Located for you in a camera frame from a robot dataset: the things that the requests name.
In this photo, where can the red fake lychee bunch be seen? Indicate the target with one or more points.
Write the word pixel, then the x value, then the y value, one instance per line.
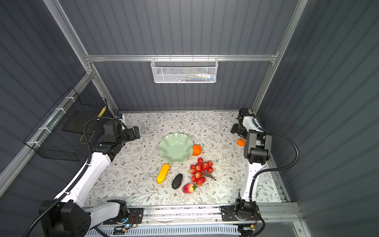
pixel 201 172

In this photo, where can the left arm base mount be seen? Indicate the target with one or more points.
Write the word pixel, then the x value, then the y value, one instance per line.
pixel 135 216

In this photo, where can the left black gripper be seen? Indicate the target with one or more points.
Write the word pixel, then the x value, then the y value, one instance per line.
pixel 129 132

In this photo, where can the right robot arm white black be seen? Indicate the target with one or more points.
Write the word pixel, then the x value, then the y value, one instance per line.
pixel 257 150

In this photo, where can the yellow marker in basket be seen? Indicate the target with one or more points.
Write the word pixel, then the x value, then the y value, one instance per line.
pixel 103 110

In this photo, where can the black wire basket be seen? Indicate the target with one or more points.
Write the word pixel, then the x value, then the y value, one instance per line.
pixel 60 135

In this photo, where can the yellow fake mango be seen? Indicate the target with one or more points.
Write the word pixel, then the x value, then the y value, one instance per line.
pixel 163 173

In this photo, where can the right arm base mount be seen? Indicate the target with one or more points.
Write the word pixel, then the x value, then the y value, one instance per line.
pixel 233 213

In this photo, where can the red fake peach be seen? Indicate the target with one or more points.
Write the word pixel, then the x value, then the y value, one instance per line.
pixel 189 188

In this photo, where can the tubes in white basket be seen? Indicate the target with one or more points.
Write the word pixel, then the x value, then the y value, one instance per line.
pixel 199 78

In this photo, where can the green scalloped fruit bowl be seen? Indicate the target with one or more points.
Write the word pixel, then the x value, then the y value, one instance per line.
pixel 176 147

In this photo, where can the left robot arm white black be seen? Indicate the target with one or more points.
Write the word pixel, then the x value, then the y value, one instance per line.
pixel 65 215

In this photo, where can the black pad in basket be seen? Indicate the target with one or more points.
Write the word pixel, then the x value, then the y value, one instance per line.
pixel 77 121

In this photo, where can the aluminium front rail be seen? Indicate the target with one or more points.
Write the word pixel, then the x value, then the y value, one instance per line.
pixel 213 214

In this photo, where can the large orange fake fruit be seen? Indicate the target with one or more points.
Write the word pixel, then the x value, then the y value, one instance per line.
pixel 196 150

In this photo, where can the small orange fake tangerine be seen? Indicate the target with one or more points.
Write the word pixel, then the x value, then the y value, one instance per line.
pixel 241 142

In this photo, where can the dark fake avocado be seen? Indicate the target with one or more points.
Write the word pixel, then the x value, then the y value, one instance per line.
pixel 177 181

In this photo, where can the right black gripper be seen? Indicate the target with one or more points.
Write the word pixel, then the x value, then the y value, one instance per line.
pixel 235 130

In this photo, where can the white wire mesh basket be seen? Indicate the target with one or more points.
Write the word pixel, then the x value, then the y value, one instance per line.
pixel 166 71

